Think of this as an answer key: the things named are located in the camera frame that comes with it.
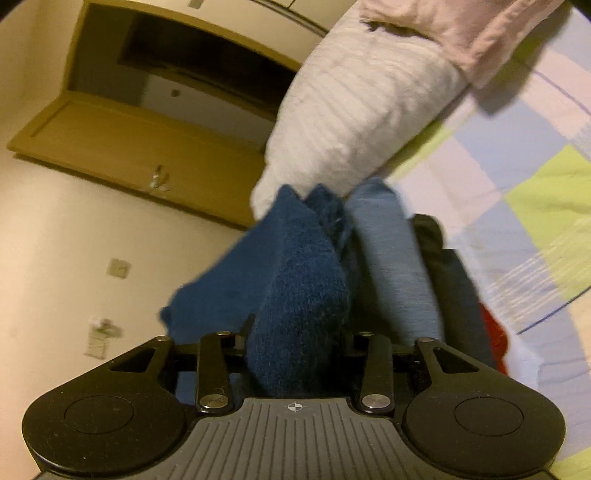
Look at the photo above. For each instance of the wooden door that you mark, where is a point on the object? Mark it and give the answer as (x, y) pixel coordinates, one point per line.
(115, 147)

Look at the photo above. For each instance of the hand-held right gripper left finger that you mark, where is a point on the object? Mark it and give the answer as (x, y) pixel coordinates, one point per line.
(238, 344)

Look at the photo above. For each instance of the navy blue knit sweater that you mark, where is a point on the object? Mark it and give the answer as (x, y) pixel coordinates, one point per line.
(295, 286)

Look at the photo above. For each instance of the plaid bed sheet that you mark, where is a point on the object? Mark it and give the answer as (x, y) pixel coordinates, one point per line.
(531, 184)

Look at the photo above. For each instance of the cream wardrobe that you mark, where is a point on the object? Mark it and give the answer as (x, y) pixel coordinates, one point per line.
(314, 11)

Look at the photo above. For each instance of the striped white pillow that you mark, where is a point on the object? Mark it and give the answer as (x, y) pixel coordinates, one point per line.
(360, 115)

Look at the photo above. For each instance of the wooden door frame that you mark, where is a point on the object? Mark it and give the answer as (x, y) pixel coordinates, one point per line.
(207, 32)

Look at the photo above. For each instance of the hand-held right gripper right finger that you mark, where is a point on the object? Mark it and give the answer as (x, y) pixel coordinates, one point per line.
(358, 344)

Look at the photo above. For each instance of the purple velvet pillow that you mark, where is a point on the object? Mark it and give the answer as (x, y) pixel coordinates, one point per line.
(461, 32)

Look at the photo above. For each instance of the wall socket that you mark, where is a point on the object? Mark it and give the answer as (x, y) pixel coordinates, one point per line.
(99, 341)

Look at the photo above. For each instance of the wall light switch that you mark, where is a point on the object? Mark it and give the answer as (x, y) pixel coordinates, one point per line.
(119, 269)

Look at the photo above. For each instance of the stack of folded clothes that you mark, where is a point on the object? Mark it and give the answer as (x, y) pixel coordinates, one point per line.
(397, 258)

